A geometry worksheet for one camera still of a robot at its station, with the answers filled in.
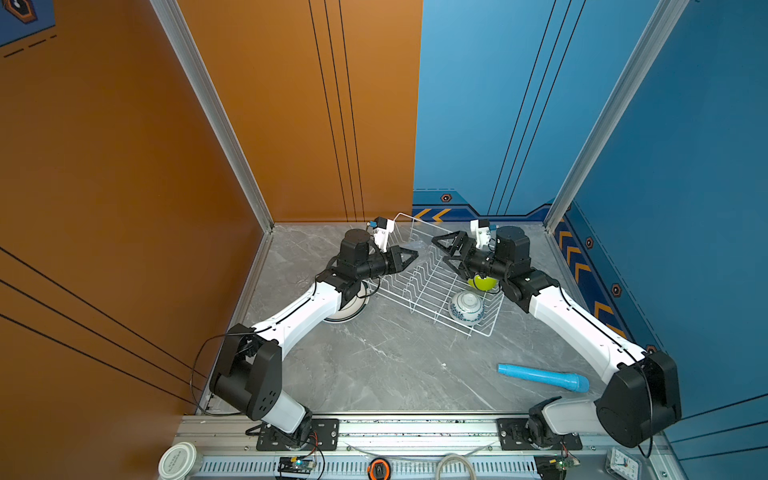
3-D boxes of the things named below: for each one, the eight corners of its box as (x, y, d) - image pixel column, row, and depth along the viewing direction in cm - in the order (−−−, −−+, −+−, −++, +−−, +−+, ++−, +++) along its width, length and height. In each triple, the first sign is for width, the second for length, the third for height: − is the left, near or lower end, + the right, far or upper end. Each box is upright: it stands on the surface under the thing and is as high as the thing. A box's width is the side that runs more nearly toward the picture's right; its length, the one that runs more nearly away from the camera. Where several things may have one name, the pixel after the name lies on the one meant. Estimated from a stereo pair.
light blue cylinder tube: (497, 380, 84) (502, 375, 80) (497, 367, 86) (501, 361, 83) (582, 395, 81) (590, 390, 78) (579, 381, 84) (587, 375, 80)
